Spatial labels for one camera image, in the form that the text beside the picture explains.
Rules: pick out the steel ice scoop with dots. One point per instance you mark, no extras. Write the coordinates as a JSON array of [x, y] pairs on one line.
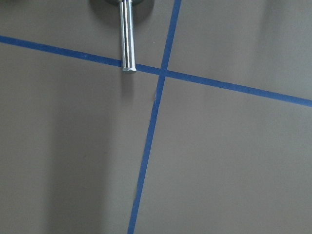
[[128, 62]]

